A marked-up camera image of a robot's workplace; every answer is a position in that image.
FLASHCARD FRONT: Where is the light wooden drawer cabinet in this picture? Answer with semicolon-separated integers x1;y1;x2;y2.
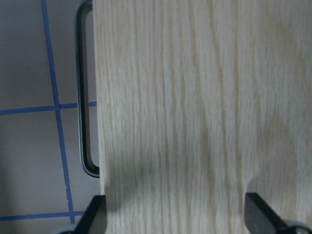
93;0;312;234

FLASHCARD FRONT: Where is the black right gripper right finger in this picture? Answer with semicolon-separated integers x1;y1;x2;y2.
244;193;294;234

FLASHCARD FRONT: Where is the black metal drawer handle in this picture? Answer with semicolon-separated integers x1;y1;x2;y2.
74;0;99;178

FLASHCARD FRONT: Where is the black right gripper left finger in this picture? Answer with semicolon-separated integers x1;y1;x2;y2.
73;195;108;234

